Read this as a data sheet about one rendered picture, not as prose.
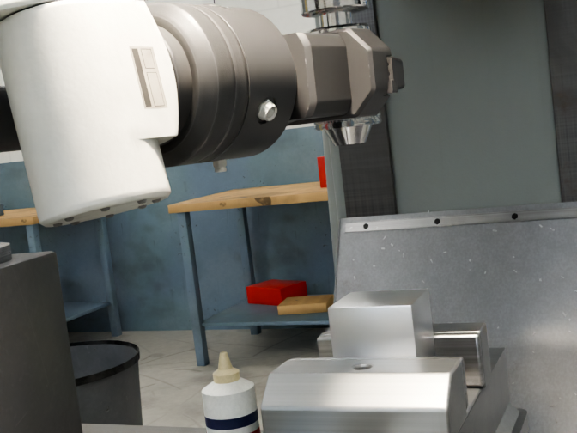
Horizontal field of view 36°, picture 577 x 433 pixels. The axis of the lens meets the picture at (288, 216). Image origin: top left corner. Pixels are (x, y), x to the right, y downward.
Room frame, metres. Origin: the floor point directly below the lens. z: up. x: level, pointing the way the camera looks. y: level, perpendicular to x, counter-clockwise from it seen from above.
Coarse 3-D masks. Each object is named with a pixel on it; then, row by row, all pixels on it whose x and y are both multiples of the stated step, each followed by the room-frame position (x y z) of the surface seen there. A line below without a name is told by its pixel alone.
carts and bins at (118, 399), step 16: (80, 352) 2.68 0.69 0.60; (96, 352) 2.67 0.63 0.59; (112, 352) 2.64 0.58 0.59; (128, 352) 2.59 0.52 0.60; (80, 368) 2.68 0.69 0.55; (96, 368) 2.67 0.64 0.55; (112, 368) 2.31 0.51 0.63; (128, 368) 2.38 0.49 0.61; (80, 384) 2.25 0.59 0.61; (96, 384) 2.28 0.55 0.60; (112, 384) 2.32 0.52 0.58; (128, 384) 2.38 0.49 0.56; (80, 400) 2.25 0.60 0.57; (96, 400) 2.28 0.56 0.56; (112, 400) 2.31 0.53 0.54; (128, 400) 2.37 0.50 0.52; (80, 416) 2.25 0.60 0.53; (96, 416) 2.28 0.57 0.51; (112, 416) 2.31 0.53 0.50; (128, 416) 2.36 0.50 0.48
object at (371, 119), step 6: (378, 114) 0.61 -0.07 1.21; (336, 120) 0.60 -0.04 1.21; (342, 120) 0.60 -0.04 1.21; (348, 120) 0.60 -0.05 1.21; (354, 120) 0.60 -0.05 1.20; (360, 120) 0.60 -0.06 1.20; (366, 120) 0.60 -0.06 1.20; (372, 120) 0.60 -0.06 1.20; (378, 120) 0.61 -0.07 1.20; (318, 126) 0.61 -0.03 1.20; (324, 126) 0.60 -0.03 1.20; (330, 126) 0.60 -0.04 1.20; (336, 126) 0.60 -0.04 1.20; (342, 126) 0.60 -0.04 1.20; (348, 126) 0.60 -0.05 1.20
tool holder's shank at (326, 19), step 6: (318, 12) 0.61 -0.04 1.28; (324, 12) 0.61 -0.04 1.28; (330, 12) 0.61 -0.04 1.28; (336, 12) 0.61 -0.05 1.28; (342, 12) 0.61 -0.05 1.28; (348, 12) 0.61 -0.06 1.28; (354, 12) 0.63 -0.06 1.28; (324, 18) 0.61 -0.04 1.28; (330, 18) 0.61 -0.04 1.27; (336, 18) 0.61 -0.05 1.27; (342, 18) 0.61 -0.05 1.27; (348, 18) 0.61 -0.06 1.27; (324, 24) 0.61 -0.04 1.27; (330, 24) 0.61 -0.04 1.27; (336, 24) 0.61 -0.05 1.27
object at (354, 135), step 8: (344, 128) 0.60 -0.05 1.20; (352, 128) 0.60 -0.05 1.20; (360, 128) 0.60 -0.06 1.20; (368, 128) 0.61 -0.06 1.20; (328, 136) 0.62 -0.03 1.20; (336, 136) 0.61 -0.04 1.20; (344, 136) 0.61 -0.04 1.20; (352, 136) 0.61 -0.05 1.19; (360, 136) 0.61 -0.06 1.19; (336, 144) 0.61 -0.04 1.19; (344, 144) 0.61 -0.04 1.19
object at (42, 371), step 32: (0, 256) 0.73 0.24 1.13; (32, 256) 0.76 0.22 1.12; (0, 288) 0.70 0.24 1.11; (32, 288) 0.74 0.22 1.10; (0, 320) 0.70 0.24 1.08; (32, 320) 0.74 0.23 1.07; (64, 320) 0.78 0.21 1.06; (0, 352) 0.69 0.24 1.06; (32, 352) 0.73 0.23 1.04; (64, 352) 0.78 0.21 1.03; (0, 384) 0.69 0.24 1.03; (32, 384) 0.72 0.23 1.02; (64, 384) 0.77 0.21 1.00; (0, 416) 0.68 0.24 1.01; (32, 416) 0.72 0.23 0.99; (64, 416) 0.76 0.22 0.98
